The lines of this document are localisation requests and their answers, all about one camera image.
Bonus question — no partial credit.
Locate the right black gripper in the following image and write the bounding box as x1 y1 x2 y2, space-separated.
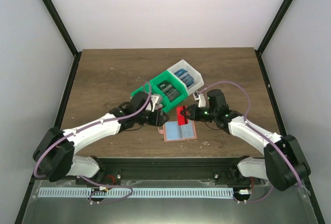
180 104 217 123

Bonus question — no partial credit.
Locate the pink leather card holder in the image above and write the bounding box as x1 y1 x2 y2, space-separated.
158 121 197 142

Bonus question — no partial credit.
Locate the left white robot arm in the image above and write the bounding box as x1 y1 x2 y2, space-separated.
33 92 169 185

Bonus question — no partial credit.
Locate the black card stack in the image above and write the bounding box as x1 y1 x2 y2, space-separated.
157 80 180 102

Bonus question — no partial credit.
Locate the blue card stack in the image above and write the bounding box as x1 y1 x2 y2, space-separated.
174 69 194 87

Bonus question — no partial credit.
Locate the middle green bin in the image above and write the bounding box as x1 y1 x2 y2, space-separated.
150 70 188 112

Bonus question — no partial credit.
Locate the green bin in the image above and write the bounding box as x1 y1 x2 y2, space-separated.
131 84 153 101
150 70 188 112

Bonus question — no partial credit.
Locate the white bin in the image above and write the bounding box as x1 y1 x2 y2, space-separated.
167 59 204 96

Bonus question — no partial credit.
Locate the left green bin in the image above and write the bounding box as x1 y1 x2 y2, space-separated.
131 84 153 101

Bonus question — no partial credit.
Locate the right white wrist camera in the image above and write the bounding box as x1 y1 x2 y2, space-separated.
193 92 206 108

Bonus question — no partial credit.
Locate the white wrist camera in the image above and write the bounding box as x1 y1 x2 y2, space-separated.
193 92 206 108
151 94 163 112

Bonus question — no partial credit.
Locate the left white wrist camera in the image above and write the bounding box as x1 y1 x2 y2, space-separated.
151 94 163 112

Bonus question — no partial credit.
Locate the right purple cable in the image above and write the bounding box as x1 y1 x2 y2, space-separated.
199 81 303 204

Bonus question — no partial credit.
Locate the purple cable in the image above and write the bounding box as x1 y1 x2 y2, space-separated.
199 81 303 204
34 80 153 205

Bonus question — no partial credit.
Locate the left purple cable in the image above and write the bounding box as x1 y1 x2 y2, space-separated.
34 80 153 205

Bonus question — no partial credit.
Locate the black aluminium front rail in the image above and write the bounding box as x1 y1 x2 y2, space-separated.
33 158 306 183

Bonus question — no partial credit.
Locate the light blue cable duct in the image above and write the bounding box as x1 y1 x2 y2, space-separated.
37 187 234 199

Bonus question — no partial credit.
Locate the right black frame post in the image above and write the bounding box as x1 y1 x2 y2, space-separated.
257 0 308 56

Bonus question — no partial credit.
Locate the black frame post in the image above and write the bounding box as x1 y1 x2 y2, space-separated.
257 0 308 56
27 0 79 57

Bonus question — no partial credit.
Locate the left black frame post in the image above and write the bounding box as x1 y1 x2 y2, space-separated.
27 0 79 57

